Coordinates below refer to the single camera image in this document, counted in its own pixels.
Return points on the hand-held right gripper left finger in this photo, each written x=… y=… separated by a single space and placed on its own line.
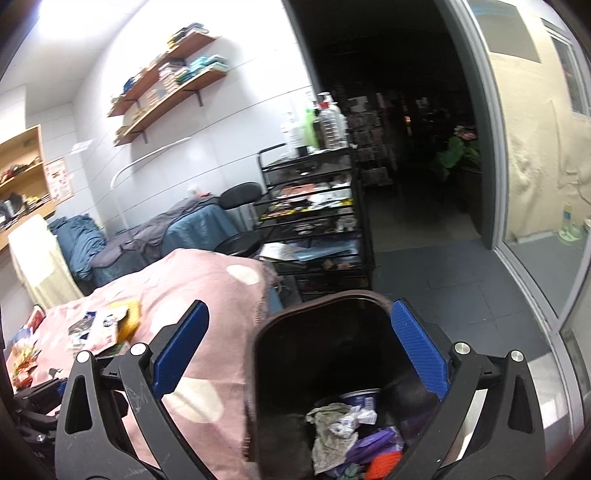
x=180 y=355

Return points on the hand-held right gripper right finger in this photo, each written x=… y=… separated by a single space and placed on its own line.
x=420 y=350

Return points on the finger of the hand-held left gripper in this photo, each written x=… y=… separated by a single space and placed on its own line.
x=39 y=392

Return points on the purple instant noodle cup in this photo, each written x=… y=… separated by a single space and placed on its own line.
x=360 y=398

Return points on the black trash bin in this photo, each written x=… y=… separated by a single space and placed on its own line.
x=323 y=341

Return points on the purple plastic bag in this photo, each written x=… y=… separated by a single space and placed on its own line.
x=374 y=443

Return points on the orange net bag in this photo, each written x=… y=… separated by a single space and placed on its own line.
x=383 y=466

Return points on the white paper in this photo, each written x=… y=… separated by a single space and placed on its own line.
x=330 y=434

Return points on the pile of snack wrappers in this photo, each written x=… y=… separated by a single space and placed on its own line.
x=23 y=360

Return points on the yellow snack packet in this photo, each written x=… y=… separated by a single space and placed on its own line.
x=127 y=318

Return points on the pink polka-dot blanket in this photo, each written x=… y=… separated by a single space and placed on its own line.
x=194 y=286

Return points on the blue covered massage bed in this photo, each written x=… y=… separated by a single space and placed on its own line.
x=198 y=228

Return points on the grey blanket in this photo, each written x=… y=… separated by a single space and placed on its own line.
x=147 y=230

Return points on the cream towel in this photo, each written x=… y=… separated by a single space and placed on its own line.
x=39 y=258

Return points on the blue blanket heap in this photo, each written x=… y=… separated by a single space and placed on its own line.
x=78 y=244

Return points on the black stool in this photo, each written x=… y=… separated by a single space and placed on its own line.
x=240 y=194

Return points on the pale green plastic bottle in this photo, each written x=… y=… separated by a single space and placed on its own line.
x=570 y=226

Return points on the glass door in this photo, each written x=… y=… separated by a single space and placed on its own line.
x=531 y=184

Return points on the potted plant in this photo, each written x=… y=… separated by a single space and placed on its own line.
x=457 y=152

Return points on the white floor lamp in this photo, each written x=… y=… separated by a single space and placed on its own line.
x=152 y=152

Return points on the black trolley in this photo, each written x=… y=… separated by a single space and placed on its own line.
x=304 y=170

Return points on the clear plastic bottle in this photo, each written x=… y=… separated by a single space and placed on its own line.
x=332 y=124

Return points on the dark brown bottle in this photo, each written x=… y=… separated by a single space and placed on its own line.
x=318 y=129

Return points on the short white bottle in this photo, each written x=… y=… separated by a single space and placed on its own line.
x=293 y=134

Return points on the wooden cubby shelf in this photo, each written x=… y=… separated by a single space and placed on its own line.
x=39 y=143

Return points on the wall poster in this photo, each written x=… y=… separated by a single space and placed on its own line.
x=59 y=180

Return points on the wooden wall shelf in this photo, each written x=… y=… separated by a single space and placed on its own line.
x=175 y=104
x=152 y=83

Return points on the wooden wall shelves with clothes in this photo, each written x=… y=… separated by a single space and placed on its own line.
x=171 y=76

